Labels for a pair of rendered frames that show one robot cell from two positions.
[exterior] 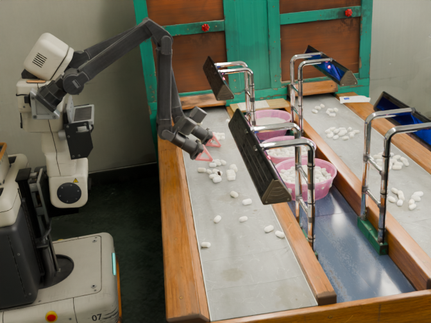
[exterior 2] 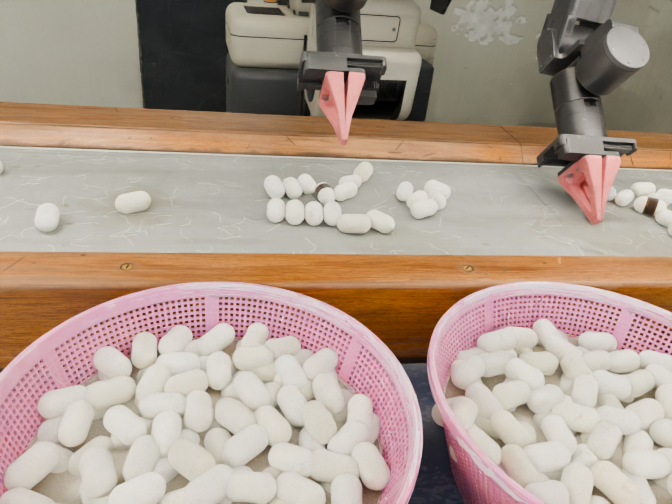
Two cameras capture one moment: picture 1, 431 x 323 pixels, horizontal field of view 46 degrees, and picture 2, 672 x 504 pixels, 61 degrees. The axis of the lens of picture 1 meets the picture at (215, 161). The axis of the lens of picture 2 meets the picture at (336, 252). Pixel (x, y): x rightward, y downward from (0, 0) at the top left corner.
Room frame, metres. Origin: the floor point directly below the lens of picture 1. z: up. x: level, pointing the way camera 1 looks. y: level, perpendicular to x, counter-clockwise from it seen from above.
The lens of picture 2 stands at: (1.95, -0.63, 1.03)
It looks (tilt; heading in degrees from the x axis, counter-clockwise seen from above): 30 degrees down; 84
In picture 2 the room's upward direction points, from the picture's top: 6 degrees clockwise
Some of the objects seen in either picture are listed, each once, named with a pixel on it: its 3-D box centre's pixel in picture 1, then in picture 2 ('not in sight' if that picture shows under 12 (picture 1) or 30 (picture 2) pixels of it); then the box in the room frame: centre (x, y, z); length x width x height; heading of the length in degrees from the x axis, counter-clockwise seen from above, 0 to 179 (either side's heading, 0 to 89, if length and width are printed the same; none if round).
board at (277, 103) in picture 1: (259, 105); not in sight; (2.84, -0.29, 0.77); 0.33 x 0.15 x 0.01; 95
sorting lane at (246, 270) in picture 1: (221, 177); (323, 212); (1.99, -0.02, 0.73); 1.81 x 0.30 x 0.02; 5
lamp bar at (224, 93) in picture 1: (216, 75); not in sight; (2.43, -0.04, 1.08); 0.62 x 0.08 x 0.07; 5
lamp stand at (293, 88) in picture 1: (312, 99); not in sight; (2.47, -0.52, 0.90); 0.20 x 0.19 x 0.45; 5
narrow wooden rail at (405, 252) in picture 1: (332, 167); not in sight; (2.04, -0.52, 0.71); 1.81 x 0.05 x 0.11; 5
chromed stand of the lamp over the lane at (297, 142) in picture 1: (281, 195); not in sight; (1.47, -0.21, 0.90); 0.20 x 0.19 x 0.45; 5
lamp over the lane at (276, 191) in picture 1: (254, 147); not in sight; (1.46, -0.13, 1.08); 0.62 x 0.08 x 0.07; 5
